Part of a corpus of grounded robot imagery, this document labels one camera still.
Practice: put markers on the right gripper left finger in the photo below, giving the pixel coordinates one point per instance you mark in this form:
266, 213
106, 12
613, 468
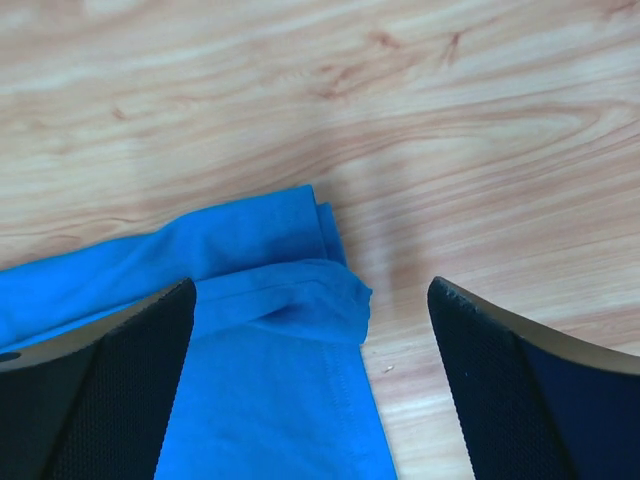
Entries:
95, 402

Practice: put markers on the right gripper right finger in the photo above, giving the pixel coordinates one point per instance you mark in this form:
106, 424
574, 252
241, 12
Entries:
532, 402

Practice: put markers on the blue t shirt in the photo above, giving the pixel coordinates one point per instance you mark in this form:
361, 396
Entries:
273, 385

